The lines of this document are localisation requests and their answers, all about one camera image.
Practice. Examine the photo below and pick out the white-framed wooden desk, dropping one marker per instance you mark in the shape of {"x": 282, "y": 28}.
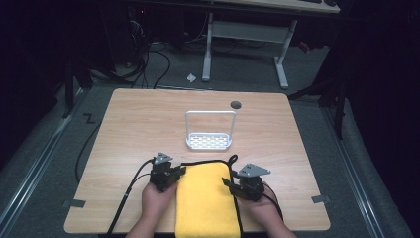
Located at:
{"x": 247, "y": 31}

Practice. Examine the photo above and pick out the black metal stand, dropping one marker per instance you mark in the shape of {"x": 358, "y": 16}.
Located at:
{"x": 68, "y": 89}
{"x": 338, "y": 109}

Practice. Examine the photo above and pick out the white paper scrap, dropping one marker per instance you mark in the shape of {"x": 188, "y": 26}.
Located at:
{"x": 191, "y": 78}

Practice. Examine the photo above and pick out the black table grommet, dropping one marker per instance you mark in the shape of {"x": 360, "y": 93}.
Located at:
{"x": 235, "y": 105}

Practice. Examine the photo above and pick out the red object under desk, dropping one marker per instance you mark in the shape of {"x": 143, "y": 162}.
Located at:
{"x": 304, "y": 46}

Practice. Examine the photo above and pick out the yellow towel with black trim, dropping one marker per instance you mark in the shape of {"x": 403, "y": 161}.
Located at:
{"x": 206, "y": 201}

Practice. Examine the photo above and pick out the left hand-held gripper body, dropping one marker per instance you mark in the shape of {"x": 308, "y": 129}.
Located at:
{"x": 161, "y": 177}

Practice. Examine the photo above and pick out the person's right hand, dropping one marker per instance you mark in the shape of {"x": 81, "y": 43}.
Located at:
{"x": 261, "y": 210}

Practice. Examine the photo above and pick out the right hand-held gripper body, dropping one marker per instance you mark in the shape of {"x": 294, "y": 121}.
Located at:
{"x": 249, "y": 186}

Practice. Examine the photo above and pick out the metal floor rail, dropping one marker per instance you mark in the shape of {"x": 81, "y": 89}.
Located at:
{"x": 355, "y": 178}
{"x": 36, "y": 165}

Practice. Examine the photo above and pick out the person's left hand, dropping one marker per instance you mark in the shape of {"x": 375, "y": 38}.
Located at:
{"x": 155, "y": 203}

